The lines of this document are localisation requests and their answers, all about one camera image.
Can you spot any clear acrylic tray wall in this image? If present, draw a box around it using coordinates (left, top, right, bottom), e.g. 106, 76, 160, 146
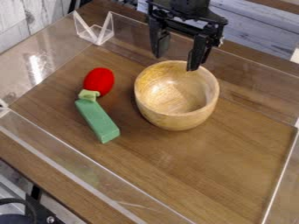
0, 14, 299, 224

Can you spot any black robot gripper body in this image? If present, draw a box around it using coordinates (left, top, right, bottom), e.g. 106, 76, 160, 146
146, 0, 229, 46

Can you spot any clear acrylic corner bracket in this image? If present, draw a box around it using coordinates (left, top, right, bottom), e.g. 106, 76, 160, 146
72, 11, 115, 46

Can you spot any red plush radish toy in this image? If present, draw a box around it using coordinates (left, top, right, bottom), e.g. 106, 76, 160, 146
79, 67, 115, 102

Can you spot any green rectangular block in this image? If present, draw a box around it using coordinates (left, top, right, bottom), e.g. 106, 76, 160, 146
75, 99, 120, 144

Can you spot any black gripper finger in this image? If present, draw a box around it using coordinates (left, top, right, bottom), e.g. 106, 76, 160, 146
187, 34, 212, 71
148, 17, 171, 58

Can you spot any black clamp under table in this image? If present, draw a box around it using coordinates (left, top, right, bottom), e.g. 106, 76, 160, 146
0, 186, 66, 224

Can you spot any wooden bowl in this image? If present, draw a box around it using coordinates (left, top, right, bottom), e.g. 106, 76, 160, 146
135, 60, 221, 131

